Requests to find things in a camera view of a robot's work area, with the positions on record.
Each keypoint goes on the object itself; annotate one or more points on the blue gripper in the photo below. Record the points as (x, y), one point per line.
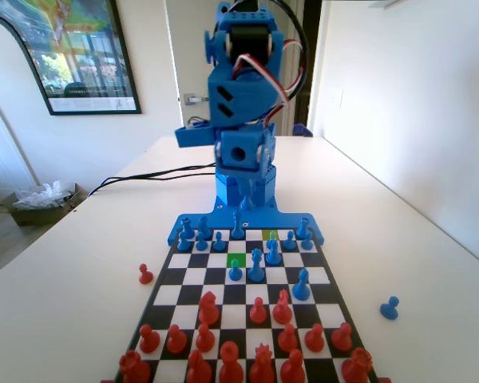
(239, 153)

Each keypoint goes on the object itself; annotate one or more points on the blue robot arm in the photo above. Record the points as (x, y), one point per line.
(239, 99)

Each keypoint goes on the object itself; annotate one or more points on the blue chess knight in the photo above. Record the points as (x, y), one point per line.
(272, 257)
(203, 226)

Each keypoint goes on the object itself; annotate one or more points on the blue chess rook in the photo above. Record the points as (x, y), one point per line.
(187, 229)
(303, 229)

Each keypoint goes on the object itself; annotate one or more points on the blue chess queen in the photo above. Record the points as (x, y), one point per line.
(256, 271)

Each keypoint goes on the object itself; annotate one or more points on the red chess pawn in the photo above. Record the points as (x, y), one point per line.
(144, 276)
(204, 341)
(342, 339)
(148, 342)
(314, 341)
(258, 313)
(176, 342)
(287, 341)

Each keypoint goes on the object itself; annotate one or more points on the red chess queen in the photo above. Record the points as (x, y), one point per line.
(262, 369)

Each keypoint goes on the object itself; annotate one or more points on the red chess bishop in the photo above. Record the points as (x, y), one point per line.
(199, 371)
(292, 371)

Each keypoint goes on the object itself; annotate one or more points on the red chess rook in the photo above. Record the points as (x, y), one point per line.
(133, 369)
(357, 367)

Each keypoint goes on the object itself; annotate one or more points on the small dark blue object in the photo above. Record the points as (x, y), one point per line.
(301, 129)

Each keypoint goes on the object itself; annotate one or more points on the black white chessboard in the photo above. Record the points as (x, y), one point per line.
(199, 279)

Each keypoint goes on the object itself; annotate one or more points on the white door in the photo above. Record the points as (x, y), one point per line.
(187, 48)

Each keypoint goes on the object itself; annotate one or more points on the crumpled clear plastic bag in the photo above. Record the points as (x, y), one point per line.
(40, 195)

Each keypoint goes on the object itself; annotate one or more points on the cardboard box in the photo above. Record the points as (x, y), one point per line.
(36, 217)

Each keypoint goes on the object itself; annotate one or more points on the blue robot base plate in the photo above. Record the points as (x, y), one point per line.
(223, 217)

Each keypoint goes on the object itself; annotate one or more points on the framed wall poster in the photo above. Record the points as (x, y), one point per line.
(84, 52)

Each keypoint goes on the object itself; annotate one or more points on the red base plate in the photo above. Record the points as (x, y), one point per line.
(384, 380)

